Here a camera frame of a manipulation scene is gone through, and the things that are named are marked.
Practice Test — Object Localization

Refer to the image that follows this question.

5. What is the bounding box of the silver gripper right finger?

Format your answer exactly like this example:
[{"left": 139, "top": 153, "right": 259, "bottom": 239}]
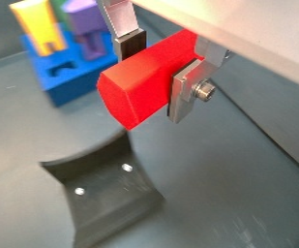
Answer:
[{"left": 167, "top": 36, "right": 231, "bottom": 123}]

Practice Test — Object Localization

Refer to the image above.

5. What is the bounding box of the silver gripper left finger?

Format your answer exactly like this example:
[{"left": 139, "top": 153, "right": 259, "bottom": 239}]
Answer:
[{"left": 97, "top": 0, "right": 147, "bottom": 61}]

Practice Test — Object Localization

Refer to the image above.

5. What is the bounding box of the purple rounded triangle block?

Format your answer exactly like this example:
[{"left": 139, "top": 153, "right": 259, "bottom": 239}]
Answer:
[{"left": 63, "top": 0, "right": 107, "bottom": 60}]

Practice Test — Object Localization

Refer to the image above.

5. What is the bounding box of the green cylinder block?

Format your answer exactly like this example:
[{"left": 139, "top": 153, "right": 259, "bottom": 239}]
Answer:
[{"left": 50, "top": 0, "right": 67, "bottom": 25}]

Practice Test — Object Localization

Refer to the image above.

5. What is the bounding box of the yellow arch block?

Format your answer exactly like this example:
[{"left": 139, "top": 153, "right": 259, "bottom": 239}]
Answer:
[{"left": 10, "top": 0, "right": 66, "bottom": 56}]

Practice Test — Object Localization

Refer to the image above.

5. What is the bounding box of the blue shape sorter base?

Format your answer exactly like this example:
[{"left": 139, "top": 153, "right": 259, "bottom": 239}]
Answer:
[{"left": 21, "top": 25, "right": 117, "bottom": 107}]

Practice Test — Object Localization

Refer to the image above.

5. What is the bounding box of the dark grey curved holder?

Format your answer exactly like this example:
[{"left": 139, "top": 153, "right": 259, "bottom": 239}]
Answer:
[{"left": 41, "top": 130, "right": 163, "bottom": 248}]

